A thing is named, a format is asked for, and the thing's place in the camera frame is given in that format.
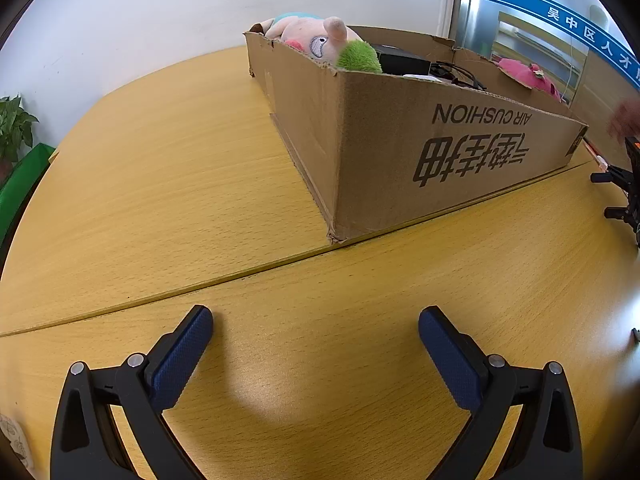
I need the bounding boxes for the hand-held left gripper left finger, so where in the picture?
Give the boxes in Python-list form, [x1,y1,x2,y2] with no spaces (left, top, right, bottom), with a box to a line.
[50,304,216,480]

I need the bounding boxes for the orange pen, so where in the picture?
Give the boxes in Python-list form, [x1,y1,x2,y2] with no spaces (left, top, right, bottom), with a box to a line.
[582,136,610,171]

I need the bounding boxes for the brown cardboard box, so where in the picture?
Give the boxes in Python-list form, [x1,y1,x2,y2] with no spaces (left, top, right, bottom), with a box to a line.
[243,22,590,246]

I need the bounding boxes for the white patterned cloth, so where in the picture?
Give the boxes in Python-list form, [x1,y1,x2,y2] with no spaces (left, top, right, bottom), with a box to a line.
[0,412,32,477]

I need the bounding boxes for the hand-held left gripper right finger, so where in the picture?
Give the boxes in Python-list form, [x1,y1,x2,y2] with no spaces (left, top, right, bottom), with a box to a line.
[418,305,585,480]

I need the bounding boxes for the green fuzzy plush toy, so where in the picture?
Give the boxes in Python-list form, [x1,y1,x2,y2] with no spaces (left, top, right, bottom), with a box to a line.
[336,41,384,75]

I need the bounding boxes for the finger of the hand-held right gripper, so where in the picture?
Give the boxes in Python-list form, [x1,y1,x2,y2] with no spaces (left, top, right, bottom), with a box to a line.
[590,165,637,187]
[604,203,640,227]

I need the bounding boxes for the glass partition with metal frame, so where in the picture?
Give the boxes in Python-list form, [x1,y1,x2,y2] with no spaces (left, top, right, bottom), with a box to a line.
[450,0,640,116]

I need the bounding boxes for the person's right hand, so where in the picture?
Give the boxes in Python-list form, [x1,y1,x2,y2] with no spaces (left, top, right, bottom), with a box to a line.
[607,100,640,139]

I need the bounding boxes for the wooden desk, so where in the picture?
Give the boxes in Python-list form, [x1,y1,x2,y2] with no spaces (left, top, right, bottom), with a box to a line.
[0,45,640,480]

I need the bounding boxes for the black sunglasses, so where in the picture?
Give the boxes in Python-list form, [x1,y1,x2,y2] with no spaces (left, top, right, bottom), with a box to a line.
[430,61,488,92]

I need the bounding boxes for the pink pig plush toy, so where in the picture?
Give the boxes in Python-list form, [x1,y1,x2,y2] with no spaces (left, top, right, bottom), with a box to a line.
[260,12,363,58]

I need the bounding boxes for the bright pink plush toy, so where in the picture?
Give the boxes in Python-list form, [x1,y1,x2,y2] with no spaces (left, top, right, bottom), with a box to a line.
[492,57,563,103]

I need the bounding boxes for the black rectangular box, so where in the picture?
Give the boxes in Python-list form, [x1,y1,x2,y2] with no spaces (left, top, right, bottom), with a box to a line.
[372,44,433,77]

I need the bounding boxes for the blue wall banner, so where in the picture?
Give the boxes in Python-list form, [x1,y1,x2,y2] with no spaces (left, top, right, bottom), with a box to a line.
[472,0,640,87]

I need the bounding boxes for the green potted plant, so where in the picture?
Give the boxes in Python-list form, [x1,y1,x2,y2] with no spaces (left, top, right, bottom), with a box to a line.
[0,94,40,171]

